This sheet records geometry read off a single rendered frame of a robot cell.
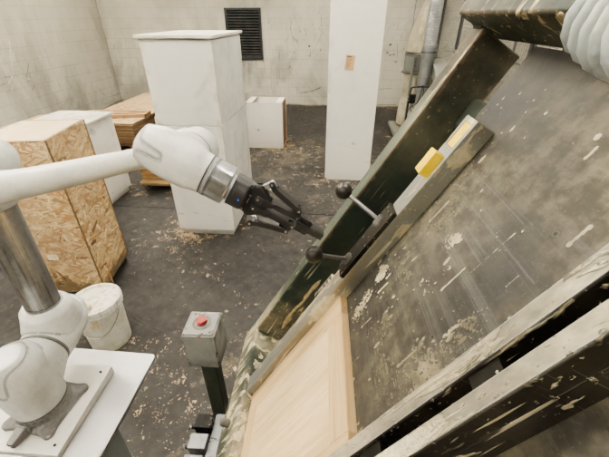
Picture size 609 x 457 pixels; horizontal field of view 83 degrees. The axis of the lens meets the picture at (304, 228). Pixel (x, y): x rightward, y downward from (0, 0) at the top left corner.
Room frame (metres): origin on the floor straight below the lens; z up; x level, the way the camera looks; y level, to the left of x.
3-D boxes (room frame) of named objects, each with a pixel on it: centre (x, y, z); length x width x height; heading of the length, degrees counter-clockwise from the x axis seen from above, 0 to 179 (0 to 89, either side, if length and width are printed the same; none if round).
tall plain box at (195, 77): (3.32, 0.93, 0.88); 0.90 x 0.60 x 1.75; 175
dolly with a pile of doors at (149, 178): (4.15, 1.76, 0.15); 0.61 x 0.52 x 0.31; 175
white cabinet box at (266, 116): (5.75, 0.61, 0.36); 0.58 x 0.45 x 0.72; 85
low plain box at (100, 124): (3.51, 2.52, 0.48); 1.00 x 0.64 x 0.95; 175
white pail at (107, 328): (1.60, 1.31, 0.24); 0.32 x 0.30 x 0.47; 175
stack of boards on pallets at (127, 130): (6.57, 3.05, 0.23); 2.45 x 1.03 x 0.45; 175
